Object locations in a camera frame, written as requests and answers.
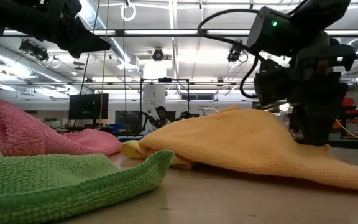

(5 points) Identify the thick black hanging cable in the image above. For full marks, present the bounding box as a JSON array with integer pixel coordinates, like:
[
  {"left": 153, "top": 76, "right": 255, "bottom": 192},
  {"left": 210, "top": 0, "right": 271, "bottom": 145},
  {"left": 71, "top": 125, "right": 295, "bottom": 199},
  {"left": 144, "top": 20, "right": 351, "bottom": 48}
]
[{"left": 78, "top": 0, "right": 101, "bottom": 95}]

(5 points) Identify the blue microfiber towel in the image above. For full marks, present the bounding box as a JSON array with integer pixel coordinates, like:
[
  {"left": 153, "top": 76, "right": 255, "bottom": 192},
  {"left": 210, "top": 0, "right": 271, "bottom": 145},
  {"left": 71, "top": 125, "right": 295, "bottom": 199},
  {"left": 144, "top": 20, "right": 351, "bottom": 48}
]
[{"left": 117, "top": 135, "right": 145, "bottom": 143}]

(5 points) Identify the black background rig frame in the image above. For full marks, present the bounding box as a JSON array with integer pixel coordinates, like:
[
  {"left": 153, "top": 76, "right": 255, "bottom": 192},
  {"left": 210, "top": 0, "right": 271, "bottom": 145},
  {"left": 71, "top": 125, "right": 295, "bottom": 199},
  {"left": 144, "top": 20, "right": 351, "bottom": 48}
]
[{"left": 139, "top": 77, "right": 190, "bottom": 131}]

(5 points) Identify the black monitor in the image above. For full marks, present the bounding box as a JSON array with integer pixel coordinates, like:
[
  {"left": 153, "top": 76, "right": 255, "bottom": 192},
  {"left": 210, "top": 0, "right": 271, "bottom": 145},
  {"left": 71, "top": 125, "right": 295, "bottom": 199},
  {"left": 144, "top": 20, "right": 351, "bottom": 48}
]
[{"left": 68, "top": 93, "right": 109, "bottom": 121}]

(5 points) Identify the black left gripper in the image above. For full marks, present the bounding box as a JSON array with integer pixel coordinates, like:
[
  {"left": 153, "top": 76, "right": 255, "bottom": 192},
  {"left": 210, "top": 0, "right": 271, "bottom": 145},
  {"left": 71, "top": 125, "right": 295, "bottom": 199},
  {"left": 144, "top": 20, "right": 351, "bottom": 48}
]
[{"left": 26, "top": 0, "right": 111, "bottom": 59}]

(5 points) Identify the green microfiber towel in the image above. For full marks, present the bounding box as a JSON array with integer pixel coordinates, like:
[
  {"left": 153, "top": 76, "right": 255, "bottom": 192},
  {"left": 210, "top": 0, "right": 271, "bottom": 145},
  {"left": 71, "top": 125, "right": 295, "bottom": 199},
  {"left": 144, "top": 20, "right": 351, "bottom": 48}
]
[{"left": 0, "top": 129, "right": 175, "bottom": 224}]

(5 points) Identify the hanging pendant cable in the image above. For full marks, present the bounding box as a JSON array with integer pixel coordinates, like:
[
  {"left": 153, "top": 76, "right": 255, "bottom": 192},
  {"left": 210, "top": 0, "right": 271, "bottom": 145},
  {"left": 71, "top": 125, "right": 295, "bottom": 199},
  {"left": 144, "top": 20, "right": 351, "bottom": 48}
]
[{"left": 335, "top": 119, "right": 358, "bottom": 141}]

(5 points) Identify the black hanging camera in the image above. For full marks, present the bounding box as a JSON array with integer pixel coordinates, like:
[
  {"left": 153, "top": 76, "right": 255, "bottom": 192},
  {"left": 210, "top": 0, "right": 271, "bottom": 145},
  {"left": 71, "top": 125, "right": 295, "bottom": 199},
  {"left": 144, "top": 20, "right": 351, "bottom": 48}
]
[
  {"left": 152, "top": 48, "right": 166, "bottom": 62},
  {"left": 227, "top": 39, "right": 249, "bottom": 63}
]

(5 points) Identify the thin black hanging cable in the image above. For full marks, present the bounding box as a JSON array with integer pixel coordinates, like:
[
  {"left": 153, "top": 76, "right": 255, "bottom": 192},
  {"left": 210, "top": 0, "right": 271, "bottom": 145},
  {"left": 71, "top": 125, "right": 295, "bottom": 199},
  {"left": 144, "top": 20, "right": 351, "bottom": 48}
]
[{"left": 122, "top": 0, "right": 127, "bottom": 131}]

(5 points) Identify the black metal rig frame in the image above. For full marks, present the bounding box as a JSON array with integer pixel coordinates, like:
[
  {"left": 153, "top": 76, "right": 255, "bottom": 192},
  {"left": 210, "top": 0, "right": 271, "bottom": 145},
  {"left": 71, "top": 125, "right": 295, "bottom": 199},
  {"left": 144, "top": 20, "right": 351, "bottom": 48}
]
[{"left": 328, "top": 139, "right": 358, "bottom": 151}]

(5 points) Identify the white hanging cable loop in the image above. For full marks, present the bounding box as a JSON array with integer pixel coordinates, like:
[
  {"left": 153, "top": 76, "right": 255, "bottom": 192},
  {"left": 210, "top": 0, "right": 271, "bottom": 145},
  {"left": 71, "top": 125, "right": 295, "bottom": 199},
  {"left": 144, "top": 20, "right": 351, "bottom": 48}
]
[{"left": 119, "top": 1, "right": 137, "bottom": 22}]

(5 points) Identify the person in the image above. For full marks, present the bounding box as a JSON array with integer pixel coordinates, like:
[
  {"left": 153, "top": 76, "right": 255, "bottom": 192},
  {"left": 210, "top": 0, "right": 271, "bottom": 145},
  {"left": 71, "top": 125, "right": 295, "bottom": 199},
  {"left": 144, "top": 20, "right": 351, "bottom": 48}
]
[{"left": 154, "top": 105, "right": 172, "bottom": 129}]

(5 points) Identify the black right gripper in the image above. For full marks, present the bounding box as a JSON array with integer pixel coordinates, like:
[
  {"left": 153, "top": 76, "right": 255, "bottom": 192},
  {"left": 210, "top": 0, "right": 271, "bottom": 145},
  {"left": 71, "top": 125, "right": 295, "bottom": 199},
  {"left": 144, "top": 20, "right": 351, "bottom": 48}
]
[{"left": 290, "top": 32, "right": 358, "bottom": 147}]

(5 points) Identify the yellow microfiber towel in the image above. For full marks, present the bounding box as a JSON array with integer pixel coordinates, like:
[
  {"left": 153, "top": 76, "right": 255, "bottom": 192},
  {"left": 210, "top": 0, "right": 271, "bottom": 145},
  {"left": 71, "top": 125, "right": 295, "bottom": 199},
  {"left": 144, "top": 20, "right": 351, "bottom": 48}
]
[{"left": 121, "top": 139, "right": 195, "bottom": 171}]

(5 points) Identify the rig light bar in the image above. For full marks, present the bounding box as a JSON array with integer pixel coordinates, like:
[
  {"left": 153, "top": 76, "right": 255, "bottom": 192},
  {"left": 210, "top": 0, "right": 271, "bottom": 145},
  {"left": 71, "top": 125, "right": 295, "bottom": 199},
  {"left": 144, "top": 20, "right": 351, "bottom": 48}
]
[{"left": 0, "top": 29, "right": 358, "bottom": 39}]

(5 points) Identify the dark screen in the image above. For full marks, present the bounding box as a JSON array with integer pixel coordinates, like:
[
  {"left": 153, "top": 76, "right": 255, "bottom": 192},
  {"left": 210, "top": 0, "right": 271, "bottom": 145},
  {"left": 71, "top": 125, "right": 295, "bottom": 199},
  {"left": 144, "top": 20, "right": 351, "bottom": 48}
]
[{"left": 115, "top": 110, "right": 143, "bottom": 131}]

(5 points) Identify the pink microfiber towel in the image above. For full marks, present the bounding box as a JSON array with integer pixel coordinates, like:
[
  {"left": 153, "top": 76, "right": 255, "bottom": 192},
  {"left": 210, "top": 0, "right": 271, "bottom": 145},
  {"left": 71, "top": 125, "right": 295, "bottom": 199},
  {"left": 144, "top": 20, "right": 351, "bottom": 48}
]
[{"left": 0, "top": 99, "right": 122, "bottom": 157}]

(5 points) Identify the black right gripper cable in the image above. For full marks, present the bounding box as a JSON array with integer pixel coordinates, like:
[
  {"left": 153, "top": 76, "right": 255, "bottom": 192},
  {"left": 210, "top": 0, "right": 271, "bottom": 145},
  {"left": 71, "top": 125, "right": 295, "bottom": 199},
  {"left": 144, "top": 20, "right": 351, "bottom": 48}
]
[{"left": 196, "top": 8, "right": 262, "bottom": 100}]

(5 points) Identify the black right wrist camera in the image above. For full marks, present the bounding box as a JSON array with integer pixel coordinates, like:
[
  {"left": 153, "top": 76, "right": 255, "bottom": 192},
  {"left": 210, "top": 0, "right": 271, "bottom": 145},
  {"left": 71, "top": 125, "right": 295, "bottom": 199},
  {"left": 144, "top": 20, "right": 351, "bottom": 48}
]
[{"left": 253, "top": 58, "right": 293, "bottom": 107}]

